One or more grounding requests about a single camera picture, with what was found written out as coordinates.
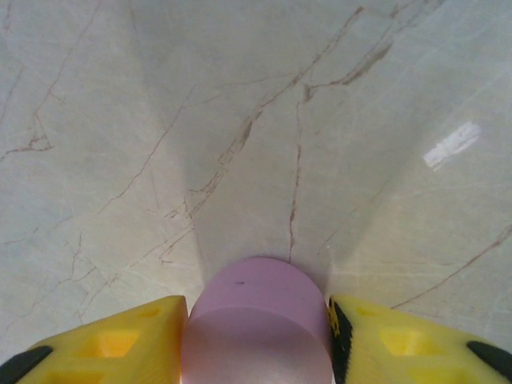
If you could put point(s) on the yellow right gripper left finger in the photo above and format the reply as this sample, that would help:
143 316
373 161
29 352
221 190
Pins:
112 348

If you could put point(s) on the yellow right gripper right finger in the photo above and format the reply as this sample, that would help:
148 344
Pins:
400 344

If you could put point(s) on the pink earbud charging case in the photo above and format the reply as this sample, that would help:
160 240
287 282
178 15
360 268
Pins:
256 320

